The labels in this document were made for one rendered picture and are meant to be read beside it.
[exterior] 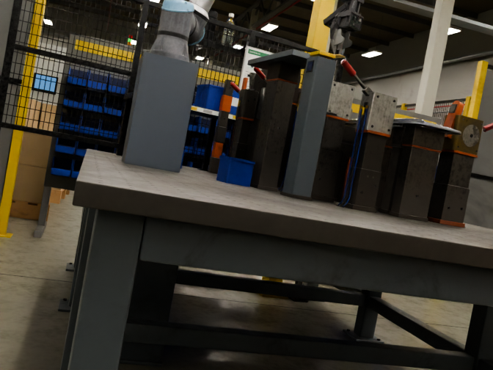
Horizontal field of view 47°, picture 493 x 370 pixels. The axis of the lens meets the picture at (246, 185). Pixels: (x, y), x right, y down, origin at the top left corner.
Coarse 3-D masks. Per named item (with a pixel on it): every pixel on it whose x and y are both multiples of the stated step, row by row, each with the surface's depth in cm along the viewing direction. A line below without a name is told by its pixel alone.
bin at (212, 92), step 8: (200, 88) 308; (208, 88) 299; (216, 88) 301; (200, 96) 306; (208, 96) 299; (216, 96) 302; (232, 96) 306; (200, 104) 305; (208, 104) 300; (216, 104) 302; (232, 104) 307; (232, 112) 307
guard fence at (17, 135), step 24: (0, 0) 375; (24, 0) 379; (0, 24) 376; (24, 24) 380; (0, 48) 378; (0, 72) 379; (24, 72) 380; (24, 96) 381; (24, 120) 383; (0, 144) 382; (0, 168) 384; (0, 192) 385; (0, 216) 383
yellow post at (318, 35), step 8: (320, 0) 347; (328, 0) 348; (320, 8) 347; (328, 8) 349; (312, 16) 354; (320, 16) 347; (312, 24) 352; (320, 24) 348; (312, 32) 350; (320, 32) 348; (328, 32) 350; (312, 40) 349; (320, 40) 349; (320, 48) 349; (272, 280) 353; (280, 280) 355; (264, 296) 347; (272, 296) 350
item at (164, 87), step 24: (144, 72) 200; (168, 72) 202; (192, 72) 204; (144, 96) 200; (168, 96) 203; (192, 96) 205; (144, 120) 201; (168, 120) 203; (144, 144) 202; (168, 144) 204; (168, 168) 205
